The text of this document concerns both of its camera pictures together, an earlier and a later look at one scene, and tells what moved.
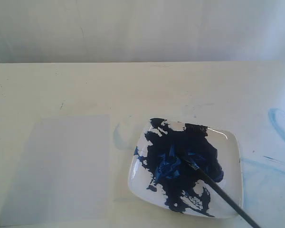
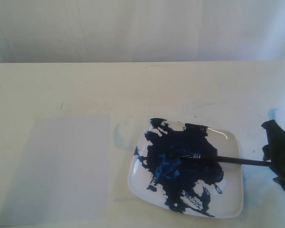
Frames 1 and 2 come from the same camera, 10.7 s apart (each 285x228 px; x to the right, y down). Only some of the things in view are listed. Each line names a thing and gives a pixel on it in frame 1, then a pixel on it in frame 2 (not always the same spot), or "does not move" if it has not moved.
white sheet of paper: x=65 y=176 does not move
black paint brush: x=219 y=191 to x=176 y=155
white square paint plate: x=160 y=179 does not move
